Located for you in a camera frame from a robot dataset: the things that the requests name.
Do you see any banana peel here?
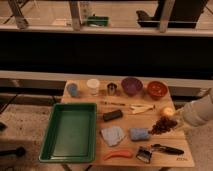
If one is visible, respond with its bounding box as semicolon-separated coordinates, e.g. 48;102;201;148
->
130;104;155;114

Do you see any black metal brush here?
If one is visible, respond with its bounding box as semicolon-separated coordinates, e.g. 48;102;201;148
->
136;146;152;163

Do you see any light blue cloth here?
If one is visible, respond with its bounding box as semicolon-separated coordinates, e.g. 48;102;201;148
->
101;126;125;147

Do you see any thin brown stick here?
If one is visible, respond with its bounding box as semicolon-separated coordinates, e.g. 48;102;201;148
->
100;101;126;106

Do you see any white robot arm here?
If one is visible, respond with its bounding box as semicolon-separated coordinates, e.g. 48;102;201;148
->
172;88;213;130

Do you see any dark red grape bunch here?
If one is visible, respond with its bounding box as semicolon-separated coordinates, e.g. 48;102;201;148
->
149;116;177;135

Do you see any small metal cup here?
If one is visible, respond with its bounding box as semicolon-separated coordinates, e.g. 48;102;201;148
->
107;83;117;96

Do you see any green plastic tray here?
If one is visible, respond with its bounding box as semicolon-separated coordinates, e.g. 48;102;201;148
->
39;103;97;163

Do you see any wooden table board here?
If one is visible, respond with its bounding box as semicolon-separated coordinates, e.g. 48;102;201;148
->
61;79;194;169

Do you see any blue plastic cup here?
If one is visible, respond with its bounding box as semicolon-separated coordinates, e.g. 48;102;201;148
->
67;83;78;97

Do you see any orange carrot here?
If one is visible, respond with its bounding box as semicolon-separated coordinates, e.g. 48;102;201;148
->
103;150;133;160

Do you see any purple bowl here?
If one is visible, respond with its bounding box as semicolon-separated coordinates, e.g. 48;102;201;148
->
121;77;143;96

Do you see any blue sponge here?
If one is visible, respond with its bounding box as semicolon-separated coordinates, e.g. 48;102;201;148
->
129;128;150;141

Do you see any black rectangular block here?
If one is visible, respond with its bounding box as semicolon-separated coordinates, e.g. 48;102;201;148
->
103;110;123;122

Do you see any white plastic cup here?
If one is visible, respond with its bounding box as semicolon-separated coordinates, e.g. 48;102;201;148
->
86;79;100;96

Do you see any black handled peeler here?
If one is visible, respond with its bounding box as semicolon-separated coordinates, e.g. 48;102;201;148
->
151;144;184;155

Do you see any green box on shelf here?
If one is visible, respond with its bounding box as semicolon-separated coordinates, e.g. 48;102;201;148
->
87;16;109;26

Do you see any red bowl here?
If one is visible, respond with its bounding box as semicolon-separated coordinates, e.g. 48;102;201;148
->
147;81;168;100

